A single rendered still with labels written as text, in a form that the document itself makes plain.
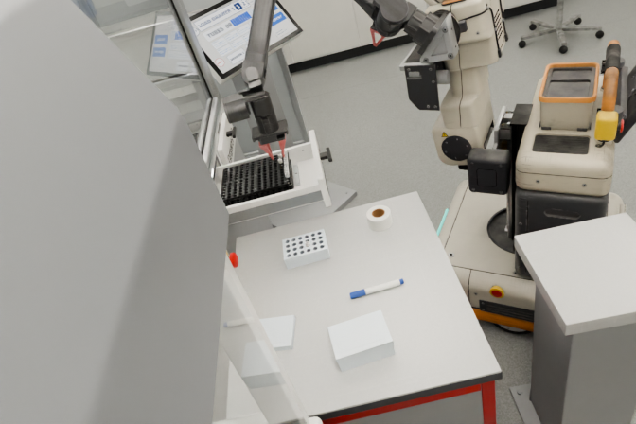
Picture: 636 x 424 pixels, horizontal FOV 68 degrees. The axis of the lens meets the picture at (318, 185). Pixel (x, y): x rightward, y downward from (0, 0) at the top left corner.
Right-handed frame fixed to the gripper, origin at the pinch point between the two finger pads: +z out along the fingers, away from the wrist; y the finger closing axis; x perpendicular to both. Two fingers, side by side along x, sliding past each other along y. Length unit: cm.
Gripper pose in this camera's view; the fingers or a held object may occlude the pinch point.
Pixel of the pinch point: (277, 155)
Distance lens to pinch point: 139.1
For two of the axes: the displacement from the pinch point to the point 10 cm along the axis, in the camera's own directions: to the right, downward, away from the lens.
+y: -9.7, 2.3, 0.5
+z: 2.1, 7.8, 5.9
